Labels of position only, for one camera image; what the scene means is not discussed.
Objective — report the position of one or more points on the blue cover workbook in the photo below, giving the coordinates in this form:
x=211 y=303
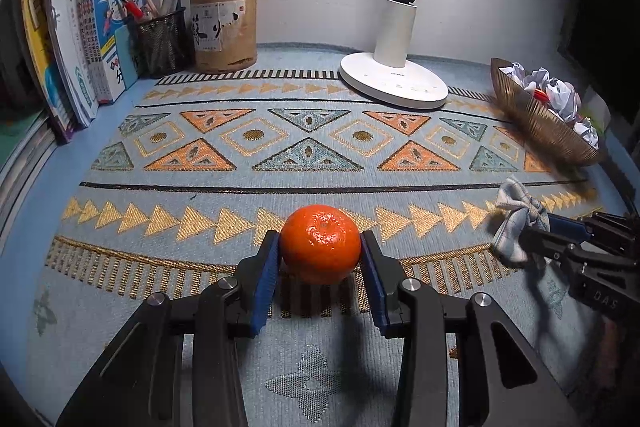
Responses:
x=98 y=22

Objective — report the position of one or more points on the orange tangerine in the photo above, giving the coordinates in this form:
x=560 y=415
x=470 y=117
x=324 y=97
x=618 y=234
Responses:
x=320 y=245

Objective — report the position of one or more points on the yellow cover book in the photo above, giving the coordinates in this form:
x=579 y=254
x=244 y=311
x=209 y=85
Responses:
x=46 y=70

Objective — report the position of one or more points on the green flat book stack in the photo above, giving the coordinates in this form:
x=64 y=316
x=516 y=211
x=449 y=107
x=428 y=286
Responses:
x=25 y=137

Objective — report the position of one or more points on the white desk lamp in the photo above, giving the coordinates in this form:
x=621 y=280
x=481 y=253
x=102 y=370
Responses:
x=386 y=74

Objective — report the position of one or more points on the checkered cloth scrap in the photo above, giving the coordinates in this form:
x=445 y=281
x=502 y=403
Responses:
x=517 y=219

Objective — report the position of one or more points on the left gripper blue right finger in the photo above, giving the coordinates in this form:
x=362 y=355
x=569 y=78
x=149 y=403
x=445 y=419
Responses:
x=381 y=277

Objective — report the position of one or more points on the paper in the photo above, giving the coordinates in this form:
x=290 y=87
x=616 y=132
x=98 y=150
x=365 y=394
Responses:
x=564 y=100

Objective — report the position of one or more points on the patterned blue table mat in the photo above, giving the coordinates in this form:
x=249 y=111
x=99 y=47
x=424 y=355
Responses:
x=208 y=167

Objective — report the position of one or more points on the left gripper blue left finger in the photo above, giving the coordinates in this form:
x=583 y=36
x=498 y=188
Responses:
x=258 y=278

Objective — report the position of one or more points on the green tissue pack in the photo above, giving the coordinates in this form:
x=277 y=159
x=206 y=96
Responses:
x=595 y=108

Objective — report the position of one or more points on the brown ribbed bowl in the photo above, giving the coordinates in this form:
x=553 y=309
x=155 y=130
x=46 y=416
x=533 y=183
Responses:
x=544 y=130

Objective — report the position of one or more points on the red snack bag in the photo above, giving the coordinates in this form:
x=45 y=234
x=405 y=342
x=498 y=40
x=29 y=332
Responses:
x=541 y=96

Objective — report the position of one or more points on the black mesh pen holder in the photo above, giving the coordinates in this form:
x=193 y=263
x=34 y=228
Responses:
x=163 y=45

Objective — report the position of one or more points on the bamboo pen holder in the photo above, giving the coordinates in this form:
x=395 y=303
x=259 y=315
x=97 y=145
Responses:
x=224 y=34

